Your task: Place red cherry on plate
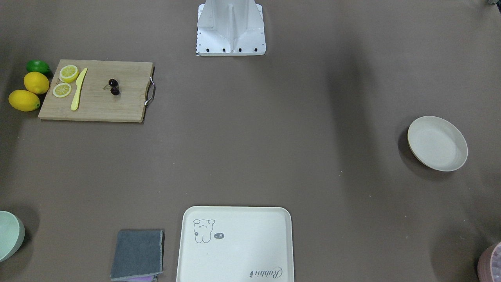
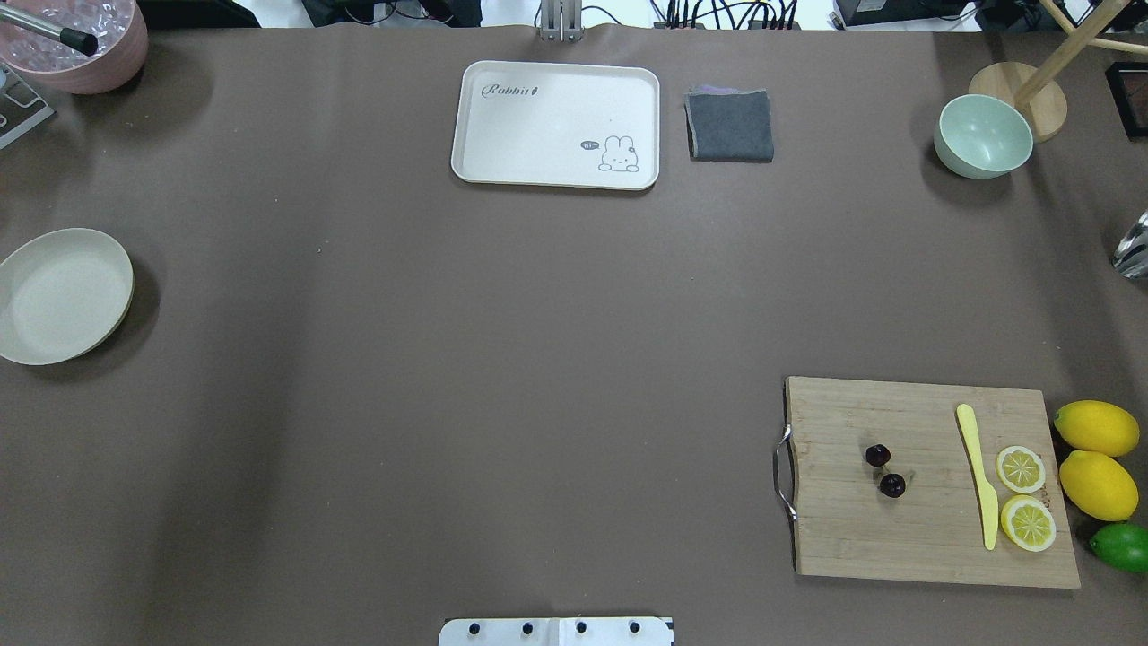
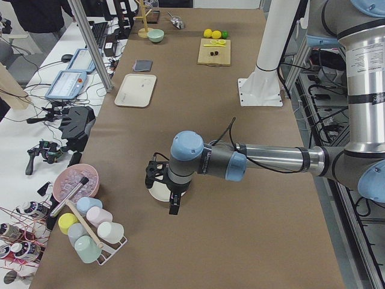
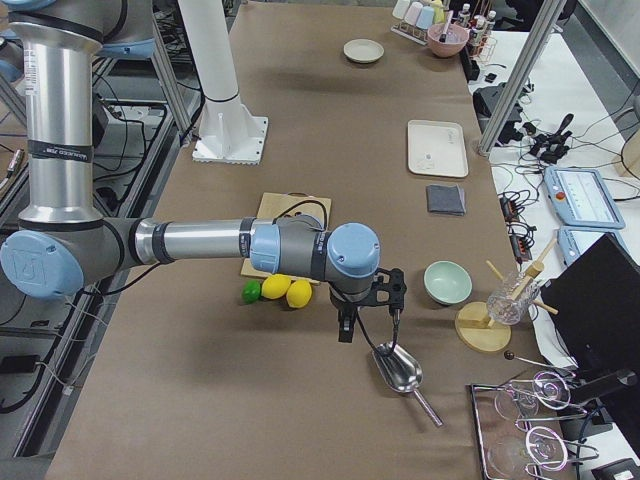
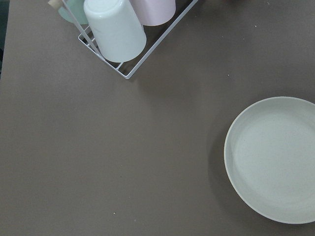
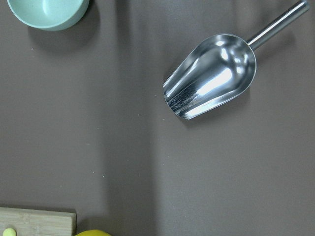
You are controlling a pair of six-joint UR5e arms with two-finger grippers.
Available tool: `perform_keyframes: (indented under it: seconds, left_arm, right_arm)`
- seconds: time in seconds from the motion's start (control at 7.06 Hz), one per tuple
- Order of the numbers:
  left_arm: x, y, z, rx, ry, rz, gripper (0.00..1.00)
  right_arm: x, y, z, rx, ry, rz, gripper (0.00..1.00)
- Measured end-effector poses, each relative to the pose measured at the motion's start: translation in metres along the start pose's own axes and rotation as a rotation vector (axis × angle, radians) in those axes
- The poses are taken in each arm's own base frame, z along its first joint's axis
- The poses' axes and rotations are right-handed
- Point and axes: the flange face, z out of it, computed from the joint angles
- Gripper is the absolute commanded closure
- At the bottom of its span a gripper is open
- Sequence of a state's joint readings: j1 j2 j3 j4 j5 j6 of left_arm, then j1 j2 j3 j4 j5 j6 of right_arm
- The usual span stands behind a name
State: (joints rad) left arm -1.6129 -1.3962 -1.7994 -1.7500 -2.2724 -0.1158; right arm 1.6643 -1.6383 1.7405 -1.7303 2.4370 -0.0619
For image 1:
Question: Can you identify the yellow plastic knife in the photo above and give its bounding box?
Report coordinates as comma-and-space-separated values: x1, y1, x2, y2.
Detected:
70, 68, 88, 111

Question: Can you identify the green lime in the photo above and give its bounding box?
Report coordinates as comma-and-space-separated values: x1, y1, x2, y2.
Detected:
25, 60, 51, 75

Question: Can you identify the lemon slice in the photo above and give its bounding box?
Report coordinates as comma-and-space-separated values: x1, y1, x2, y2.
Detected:
52, 83, 73, 98
59, 65, 80, 83

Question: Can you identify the upper lemon slice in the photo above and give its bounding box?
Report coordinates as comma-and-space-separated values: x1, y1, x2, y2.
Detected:
59, 65, 80, 83

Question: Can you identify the lower yellow lemon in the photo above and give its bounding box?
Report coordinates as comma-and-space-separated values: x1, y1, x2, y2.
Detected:
8, 90, 41, 111

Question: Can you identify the wooden cutting board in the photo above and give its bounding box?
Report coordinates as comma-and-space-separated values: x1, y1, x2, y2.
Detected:
39, 59, 155, 123

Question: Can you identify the mint green bowl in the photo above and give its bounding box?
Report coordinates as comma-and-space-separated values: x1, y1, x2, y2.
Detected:
0, 211, 25, 261

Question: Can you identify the lower lemon slice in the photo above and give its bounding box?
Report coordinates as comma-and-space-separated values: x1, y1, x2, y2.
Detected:
52, 83, 73, 98

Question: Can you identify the grey folded cloth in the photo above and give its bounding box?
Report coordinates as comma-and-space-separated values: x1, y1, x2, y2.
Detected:
110, 229, 164, 282

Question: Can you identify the round cream plate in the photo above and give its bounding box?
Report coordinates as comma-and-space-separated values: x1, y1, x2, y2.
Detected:
407, 116, 469, 172

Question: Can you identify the pink bowl with ice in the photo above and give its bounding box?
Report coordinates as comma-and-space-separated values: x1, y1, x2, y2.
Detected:
477, 242, 501, 282

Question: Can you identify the upper yellow lemon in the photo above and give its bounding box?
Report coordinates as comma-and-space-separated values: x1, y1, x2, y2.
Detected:
23, 72, 50, 95

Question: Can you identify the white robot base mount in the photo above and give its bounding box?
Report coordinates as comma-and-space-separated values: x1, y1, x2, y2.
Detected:
196, 0, 267, 56

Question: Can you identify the cream rectangular tray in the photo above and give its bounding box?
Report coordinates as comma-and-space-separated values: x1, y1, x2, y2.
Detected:
177, 206, 295, 282

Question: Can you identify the dark red cherry pair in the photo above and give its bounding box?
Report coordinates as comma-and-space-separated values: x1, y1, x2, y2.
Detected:
103, 78, 120, 95

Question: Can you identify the yellow lemon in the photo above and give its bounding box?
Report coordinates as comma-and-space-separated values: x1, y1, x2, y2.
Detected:
23, 72, 50, 95
8, 90, 41, 111

